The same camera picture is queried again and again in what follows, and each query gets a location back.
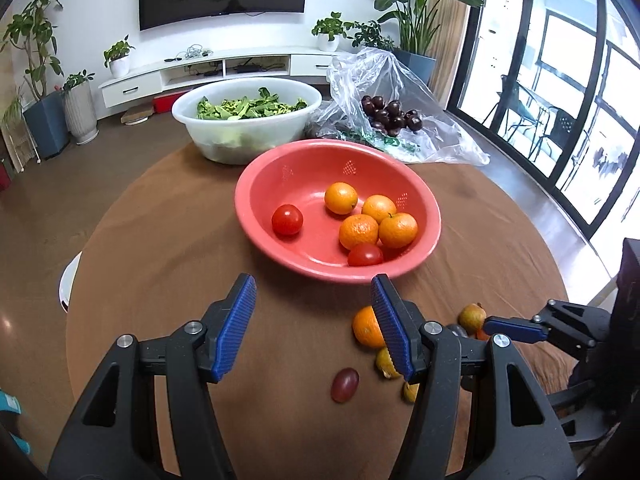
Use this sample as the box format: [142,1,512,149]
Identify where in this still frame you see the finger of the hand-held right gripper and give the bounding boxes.
[546,380,621,443]
[482,299,613,361]

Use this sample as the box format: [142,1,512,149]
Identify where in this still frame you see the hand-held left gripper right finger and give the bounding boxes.
[370,274,583,480]

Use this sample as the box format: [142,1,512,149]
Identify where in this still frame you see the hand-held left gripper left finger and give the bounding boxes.
[47,273,257,480]

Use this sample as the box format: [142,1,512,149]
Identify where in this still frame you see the smooth orange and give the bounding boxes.
[324,182,359,216]
[352,306,387,351]

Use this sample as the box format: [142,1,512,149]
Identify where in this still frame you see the brown-green fruit with stem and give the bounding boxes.
[458,302,487,332]

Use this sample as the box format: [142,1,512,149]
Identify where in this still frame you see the red tomato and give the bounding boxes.
[347,243,385,267]
[271,204,304,236]

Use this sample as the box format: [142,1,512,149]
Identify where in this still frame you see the bumpy mandarin orange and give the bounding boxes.
[339,214,380,251]
[378,212,419,249]
[361,194,397,224]

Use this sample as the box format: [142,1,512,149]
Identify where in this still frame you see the red plastic basin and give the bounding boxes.
[234,140,442,285]

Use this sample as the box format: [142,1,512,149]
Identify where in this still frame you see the green printed plastic bag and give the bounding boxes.
[330,127,421,158]

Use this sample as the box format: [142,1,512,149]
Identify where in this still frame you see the white plastic basin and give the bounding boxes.
[171,78,323,165]

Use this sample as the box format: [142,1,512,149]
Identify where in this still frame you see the black balcony chair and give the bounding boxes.
[487,74,533,136]
[542,105,591,161]

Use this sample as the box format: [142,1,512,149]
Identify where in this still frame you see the dark purple grapes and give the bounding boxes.
[361,95,424,136]

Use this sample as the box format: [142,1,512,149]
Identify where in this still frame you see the green leafy vegetables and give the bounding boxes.
[196,87,308,121]

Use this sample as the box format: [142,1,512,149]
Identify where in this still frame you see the beige round floor object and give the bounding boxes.
[120,105,153,127]

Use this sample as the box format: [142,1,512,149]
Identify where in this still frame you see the teal plastic item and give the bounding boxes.
[0,389,31,456]

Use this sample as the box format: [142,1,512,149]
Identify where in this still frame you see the red flat box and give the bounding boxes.
[152,91,190,114]

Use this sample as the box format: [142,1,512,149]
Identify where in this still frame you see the clear plastic bag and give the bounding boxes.
[306,46,491,166]

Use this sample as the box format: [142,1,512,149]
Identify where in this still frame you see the white television cabinet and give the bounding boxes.
[97,47,351,109]

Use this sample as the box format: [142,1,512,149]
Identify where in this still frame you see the small plant in ribbed pot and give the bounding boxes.
[61,70,100,146]

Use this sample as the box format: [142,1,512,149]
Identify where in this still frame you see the black framed glass door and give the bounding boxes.
[445,0,640,241]

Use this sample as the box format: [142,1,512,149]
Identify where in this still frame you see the broad-leaf plant in blue-grey pot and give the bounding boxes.
[357,0,485,86]

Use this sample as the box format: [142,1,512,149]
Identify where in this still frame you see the beige curtain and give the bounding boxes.
[427,0,478,111]

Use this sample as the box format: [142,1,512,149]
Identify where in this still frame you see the leafy tree in blue-grey pot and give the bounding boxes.
[0,0,71,161]

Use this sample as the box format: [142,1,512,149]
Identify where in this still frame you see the folded slatted rack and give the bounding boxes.
[0,110,38,175]

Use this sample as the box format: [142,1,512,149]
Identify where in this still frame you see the small plant in white pot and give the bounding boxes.
[311,11,351,52]
[103,35,136,79]

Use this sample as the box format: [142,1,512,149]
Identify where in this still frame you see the bushy plant in white pot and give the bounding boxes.
[350,20,396,53]

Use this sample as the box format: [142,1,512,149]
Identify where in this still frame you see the thin grassy plant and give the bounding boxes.
[0,87,26,126]

